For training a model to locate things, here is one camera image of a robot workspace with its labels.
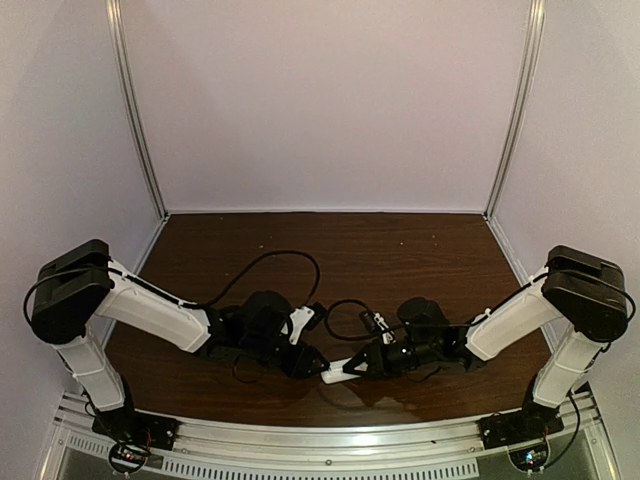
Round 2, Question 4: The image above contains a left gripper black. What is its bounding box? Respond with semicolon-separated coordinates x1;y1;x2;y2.
242;334;330;382

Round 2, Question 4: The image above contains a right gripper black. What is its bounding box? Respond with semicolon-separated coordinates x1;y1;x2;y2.
344;339;439;381

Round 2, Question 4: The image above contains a white remote control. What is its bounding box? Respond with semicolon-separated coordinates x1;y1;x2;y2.
320;358;359;385

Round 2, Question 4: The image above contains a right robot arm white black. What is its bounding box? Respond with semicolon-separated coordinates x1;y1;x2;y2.
321;245;636;442

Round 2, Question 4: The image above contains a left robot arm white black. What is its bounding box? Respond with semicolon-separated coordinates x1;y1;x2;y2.
22;239;329;444

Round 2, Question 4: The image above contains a right circuit board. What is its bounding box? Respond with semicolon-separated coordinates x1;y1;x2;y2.
508;441;550;474

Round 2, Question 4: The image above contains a circuit board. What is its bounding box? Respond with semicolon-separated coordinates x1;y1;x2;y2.
107;443;152;475
508;441;550;474

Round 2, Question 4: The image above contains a left circuit board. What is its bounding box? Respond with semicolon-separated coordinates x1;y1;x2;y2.
107;443;152;475

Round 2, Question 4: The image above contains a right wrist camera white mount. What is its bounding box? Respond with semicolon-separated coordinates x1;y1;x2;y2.
359;311;396;345

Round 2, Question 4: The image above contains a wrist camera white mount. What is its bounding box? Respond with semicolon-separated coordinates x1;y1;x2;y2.
281;302;327;345
359;311;396;345

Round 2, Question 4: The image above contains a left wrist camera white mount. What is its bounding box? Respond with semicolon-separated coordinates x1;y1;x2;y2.
281;302;327;345

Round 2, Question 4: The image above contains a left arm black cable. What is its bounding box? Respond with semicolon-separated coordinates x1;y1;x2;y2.
23;249;321;341

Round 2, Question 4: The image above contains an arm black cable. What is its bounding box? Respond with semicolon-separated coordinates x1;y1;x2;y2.
323;269;629;346
23;249;321;341

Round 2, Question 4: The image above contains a front aluminium rail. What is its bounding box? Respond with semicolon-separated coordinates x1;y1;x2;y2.
35;392;621;479

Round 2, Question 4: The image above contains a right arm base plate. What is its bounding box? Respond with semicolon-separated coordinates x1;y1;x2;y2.
478;410;564;450

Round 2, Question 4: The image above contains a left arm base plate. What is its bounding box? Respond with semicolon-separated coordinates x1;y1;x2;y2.
91;408;180;451

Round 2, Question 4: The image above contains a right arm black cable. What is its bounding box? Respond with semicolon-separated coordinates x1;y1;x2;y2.
323;269;629;346

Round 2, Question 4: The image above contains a right aluminium frame post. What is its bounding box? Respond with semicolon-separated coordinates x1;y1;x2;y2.
484;0;546;222

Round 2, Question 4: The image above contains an aluminium frame post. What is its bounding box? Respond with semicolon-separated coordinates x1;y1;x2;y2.
484;0;546;222
105;0;168;221

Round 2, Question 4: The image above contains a left aluminium frame post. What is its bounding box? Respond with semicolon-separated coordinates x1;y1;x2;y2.
105;0;168;221

